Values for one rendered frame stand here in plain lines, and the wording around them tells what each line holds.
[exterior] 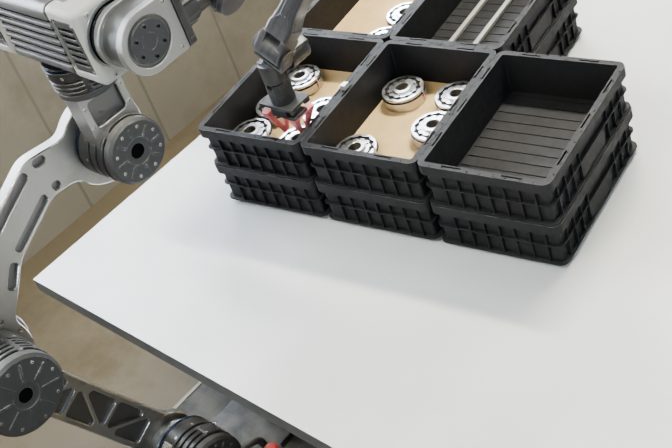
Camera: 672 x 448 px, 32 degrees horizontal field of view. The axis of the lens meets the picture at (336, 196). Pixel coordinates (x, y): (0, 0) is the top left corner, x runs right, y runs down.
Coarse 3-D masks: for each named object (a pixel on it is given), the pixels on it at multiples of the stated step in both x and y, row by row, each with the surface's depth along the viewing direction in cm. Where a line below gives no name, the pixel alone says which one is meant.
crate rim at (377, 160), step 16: (384, 48) 276; (432, 48) 270; (448, 48) 268; (464, 48) 266; (480, 48) 264; (368, 64) 273; (352, 80) 269; (464, 96) 252; (448, 112) 249; (304, 144) 256; (352, 160) 249; (368, 160) 246; (384, 160) 243; (400, 160) 242; (416, 160) 240
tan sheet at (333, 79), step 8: (328, 72) 294; (336, 72) 293; (344, 72) 291; (328, 80) 291; (336, 80) 290; (344, 80) 289; (320, 88) 289; (328, 88) 288; (336, 88) 287; (312, 96) 288; (320, 96) 286; (328, 96) 285; (304, 104) 286; (280, 128) 281; (280, 136) 278
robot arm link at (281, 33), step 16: (288, 0) 244; (304, 0) 243; (272, 16) 247; (288, 16) 245; (304, 16) 248; (272, 32) 248; (288, 32) 246; (256, 48) 251; (272, 48) 249; (288, 48) 250
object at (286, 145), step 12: (312, 36) 290; (324, 36) 288; (336, 36) 286; (348, 36) 284; (252, 72) 285; (240, 84) 282; (228, 96) 279; (336, 96) 266; (216, 108) 277; (324, 108) 264; (204, 120) 275; (312, 120) 262; (204, 132) 272; (216, 132) 269; (228, 132) 268; (240, 132) 266; (252, 144) 265; (264, 144) 262; (276, 144) 260; (288, 144) 258; (300, 144) 257
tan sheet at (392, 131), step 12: (432, 84) 277; (444, 84) 275; (432, 96) 273; (384, 108) 275; (420, 108) 271; (432, 108) 269; (372, 120) 273; (384, 120) 271; (396, 120) 270; (408, 120) 269; (360, 132) 270; (372, 132) 269; (384, 132) 268; (396, 132) 266; (408, 132) 265; (384, 144) 264; (396, 144) 263; (408, 144) 262; (396, 156) 260; (408, 156) 258
